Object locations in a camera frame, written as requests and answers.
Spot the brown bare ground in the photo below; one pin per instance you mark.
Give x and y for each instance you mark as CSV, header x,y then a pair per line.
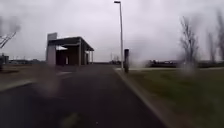
x,y
23,73

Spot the tall street lamp post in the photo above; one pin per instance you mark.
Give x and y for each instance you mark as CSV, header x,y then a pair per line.
x,y
121,33

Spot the open concrete shelter building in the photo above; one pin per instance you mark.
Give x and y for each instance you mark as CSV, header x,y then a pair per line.
x,y
71,41

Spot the distant dark hedge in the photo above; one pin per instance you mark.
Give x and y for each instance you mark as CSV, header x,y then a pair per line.
x,y
166,63

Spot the grass verge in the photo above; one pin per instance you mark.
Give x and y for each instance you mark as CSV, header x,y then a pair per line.
x,y
186,90

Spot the dark asphalt road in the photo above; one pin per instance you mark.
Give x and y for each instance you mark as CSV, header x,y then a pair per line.
x,y
90,96

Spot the pale gravel path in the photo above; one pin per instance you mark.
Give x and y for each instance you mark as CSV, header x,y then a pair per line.
x,y
156,69

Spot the bare tree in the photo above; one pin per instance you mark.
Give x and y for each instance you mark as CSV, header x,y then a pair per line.
x,y
4,40
189,43
211,46
221,36

